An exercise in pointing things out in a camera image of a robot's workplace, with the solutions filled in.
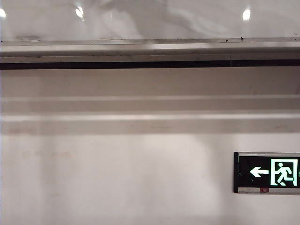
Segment aluminium whiteboard tray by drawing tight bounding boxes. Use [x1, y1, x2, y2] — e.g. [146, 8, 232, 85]
[0, 37, 300, 70]

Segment white glossy whiteboard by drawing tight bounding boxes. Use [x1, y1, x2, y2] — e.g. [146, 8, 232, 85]
[0, 0, 300, 43]

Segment green illuminated exit sign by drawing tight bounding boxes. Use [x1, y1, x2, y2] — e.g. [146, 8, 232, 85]
[233, 151, 300, 195]

